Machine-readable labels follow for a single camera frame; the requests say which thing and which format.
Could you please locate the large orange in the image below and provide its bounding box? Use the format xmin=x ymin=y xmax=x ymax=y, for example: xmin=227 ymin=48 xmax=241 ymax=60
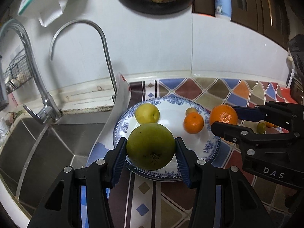
xmin=209 ymin=104 xmax=238 ymax=125

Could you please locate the large green apple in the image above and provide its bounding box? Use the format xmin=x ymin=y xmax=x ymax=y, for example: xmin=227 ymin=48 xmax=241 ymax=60
xmin=126 ymin=123 xmax=175 ymax=171

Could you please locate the small brown-yellow fruit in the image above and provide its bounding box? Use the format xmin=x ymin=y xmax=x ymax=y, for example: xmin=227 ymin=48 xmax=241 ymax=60
xmin=185 ymin=107 xmax=198 ymax=115

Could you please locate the yellow apple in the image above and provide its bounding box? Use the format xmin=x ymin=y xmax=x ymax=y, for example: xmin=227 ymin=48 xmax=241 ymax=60
xmin=135 ymin=103 xmax=160 ymax=125

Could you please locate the steel kitchen sink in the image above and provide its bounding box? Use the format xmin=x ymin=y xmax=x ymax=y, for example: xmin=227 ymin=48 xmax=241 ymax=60
xmin=1 ymin=111 xmax=110 ymax=217

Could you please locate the small dark green fruit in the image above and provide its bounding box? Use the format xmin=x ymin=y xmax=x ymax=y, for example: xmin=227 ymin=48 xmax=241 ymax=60
xmin=256 ymin=121 xmax=267 ymax=134

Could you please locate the red patterned foam mat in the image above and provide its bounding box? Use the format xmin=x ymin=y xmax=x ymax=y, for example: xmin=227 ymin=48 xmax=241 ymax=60
xmin=280 ymin=88 xmax=297 ymax=104

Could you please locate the steel pot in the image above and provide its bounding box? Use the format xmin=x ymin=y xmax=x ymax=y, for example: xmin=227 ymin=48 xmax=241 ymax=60
xmin=290 ymin=74 xmax=303 ymax=105

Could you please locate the blue white oval plate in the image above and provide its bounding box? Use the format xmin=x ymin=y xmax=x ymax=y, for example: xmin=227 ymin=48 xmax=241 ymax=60
xmin=113 ymin=96 xmax=221 ymax=182

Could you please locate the tall chrome gooseneck faucet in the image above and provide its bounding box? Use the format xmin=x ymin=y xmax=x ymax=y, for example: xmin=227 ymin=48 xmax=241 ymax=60
xmin=48 ymin=19 xmax=117 ymax=96

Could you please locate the chrome pull-down faucet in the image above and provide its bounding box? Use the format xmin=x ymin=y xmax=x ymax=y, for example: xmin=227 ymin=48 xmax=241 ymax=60
xmin=1 ymin=19 xmax=62 ymax=124

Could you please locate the blue white bottle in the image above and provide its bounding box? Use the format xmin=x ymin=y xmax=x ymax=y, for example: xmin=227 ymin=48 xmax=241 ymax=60
xmin=214 ymin=0 xmax=232 ymax=22

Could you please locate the black wire sink caddy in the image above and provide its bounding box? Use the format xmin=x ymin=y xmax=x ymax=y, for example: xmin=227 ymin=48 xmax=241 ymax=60
xmin=4 ymin=49 xmax=32 ymax=94

